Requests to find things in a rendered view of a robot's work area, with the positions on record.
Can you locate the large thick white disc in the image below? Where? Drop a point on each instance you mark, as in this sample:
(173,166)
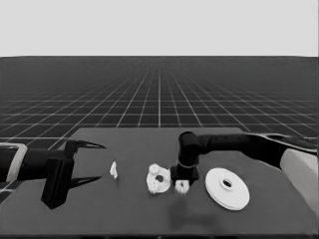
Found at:
(215,187)

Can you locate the white round carrier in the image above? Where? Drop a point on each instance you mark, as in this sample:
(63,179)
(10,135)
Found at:
(165,186)

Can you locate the small white T-shaped piece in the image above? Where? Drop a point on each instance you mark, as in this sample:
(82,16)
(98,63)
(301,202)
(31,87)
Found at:
(113,170)

